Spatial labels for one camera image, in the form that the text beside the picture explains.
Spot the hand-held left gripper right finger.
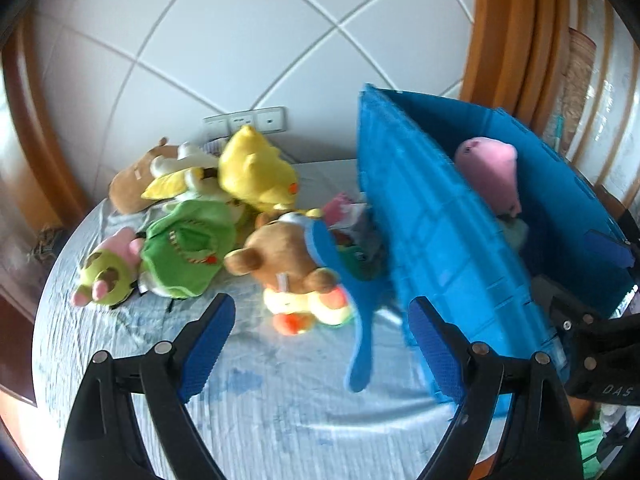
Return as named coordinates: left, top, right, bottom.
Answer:
left=407, top=296, right=584, bottom=480

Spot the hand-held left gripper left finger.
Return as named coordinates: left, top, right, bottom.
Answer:
left=59, top=291, right=237, bottom=480

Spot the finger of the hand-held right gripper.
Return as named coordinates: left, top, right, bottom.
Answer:
left=587, top=230, right=640, bottom=274
left=532, top=275, right=640, bottom=342

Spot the yellow duck plush green hood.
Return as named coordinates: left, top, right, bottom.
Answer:
left=263, top=284, right=357, bottom=337

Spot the blue plastic storage crate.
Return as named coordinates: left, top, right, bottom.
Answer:
left=356, top=83, right=640, bottom=412

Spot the green bag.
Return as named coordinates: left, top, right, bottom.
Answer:
left=576, top=425, right=619, bottom=472

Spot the white plush toy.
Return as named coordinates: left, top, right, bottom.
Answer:
left=499, top=215, right=530, bottom=252

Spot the green frog plush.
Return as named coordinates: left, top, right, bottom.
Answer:
left=70, top=198, right=239, bottom=310

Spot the brown bear plush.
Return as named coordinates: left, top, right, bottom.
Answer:
left=223, top=210, right=342, bottom=294

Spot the pink and grey plush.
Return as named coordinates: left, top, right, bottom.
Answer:
left=344, top=204, right=388, bottom=282

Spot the large pink plush toy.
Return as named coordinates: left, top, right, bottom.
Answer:
left=453, top=136, right=524, bottom=217

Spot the carved wooden panel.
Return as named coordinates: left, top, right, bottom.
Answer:
left=564, top=27, right=602, bottom=163

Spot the white and yellow plush dog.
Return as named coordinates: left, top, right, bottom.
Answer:
left=141, top=142, right=222, bottom=202

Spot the brown capybara plush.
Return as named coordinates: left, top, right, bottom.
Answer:
left=108, top=137, right=182, bottom=214

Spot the yellow plush toy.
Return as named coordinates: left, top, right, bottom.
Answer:
left=217, top=125, right=302, bottom=214

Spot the white wall socket panel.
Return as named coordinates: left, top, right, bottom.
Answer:
left=202, top=106, right=287, bottom=137

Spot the curved wooden wall frame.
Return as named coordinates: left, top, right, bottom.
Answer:
left=459, top=0, right=572, bottom=128
left=0, top=22, right=93, bottom=223

